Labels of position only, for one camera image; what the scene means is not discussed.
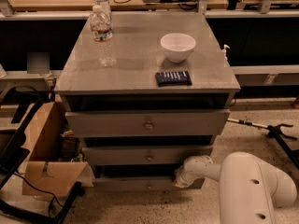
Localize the black chair frame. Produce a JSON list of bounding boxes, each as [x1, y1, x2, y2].
[[0, 85, 84, 224]]

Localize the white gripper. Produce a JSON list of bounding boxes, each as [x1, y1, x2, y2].
[[173, 156, 213, 189]]

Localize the black stand with pole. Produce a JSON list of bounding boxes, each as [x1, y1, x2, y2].
[[228, 119, 299, 169]]

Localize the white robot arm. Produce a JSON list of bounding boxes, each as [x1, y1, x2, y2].
[[173, 152, 297, 224]]

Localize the dark blue snack packet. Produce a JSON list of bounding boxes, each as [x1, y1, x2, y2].
[[155, 71, 192, 87]]

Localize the grey drawer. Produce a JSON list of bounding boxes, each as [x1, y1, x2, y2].
[[65, 109, 230, 138], [82, 145, 213, 166], [92, 165, 206, 192]]

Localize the grey drawer cabinet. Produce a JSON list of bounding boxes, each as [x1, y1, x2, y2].
[[54, 10, 241, 191]]

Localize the front clear water bottle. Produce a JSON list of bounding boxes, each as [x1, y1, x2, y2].
[[89, 5, 116, 67]]

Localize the grey middle drawer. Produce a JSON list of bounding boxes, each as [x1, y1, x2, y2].
[[82, 145, 213, 166]]

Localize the grey bottom drawer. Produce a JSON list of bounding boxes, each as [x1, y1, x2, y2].
[[92, 165, 206, 192]]

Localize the white bowl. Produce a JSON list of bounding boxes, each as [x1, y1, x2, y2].
[[160, 33, 196, 63]]

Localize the brown cardboard box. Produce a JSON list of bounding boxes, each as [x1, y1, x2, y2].
[[22, 103, 87, 197]]

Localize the grey top drawer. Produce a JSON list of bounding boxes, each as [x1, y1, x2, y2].
[[65, 109, 230, 138]]

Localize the white pump bottle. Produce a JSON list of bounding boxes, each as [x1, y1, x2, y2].
[[221, 44, 231, 61]]

